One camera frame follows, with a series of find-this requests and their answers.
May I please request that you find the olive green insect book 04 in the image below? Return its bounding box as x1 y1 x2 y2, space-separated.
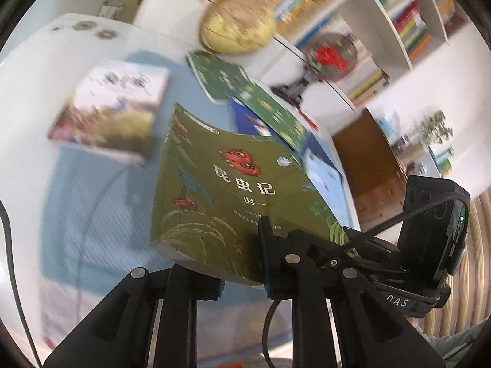
151 104 348 286

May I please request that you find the tan cover rabbit book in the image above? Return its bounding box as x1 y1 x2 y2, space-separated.
48 60 171 165

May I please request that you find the dark blue Aesop fables book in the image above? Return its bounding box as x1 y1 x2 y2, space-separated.
229 98 272 136

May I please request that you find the green insect book 03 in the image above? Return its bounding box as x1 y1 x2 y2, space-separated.
236 84 310 153

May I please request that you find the brown wooden cabinet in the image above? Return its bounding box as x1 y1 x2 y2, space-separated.
333 109 407 230

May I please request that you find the blue quilted table mat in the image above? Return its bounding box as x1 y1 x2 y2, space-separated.
37 49 346 353

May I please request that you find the light blue red-edged book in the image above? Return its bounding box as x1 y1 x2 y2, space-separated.
303 150 353 227

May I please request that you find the royal blue book underneath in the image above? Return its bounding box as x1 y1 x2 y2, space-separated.
300 133 342 178

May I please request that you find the red flower round fan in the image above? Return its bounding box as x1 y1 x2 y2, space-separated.
305 33 358 82

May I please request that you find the white bookshelf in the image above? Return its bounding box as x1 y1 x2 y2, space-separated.
134 0 468 114

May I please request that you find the dark green book by globe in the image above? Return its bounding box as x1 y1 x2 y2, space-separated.
186 51 253 104

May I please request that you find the yellow desk globe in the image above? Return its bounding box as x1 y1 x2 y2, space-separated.
198 0 276 55

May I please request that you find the black cable right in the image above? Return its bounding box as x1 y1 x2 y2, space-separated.
262 193 471 368

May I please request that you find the black cable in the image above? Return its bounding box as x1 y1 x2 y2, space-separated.
0 198 44 368
262 193 471 368

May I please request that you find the black cable left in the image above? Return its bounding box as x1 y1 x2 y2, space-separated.
0 198 44 368

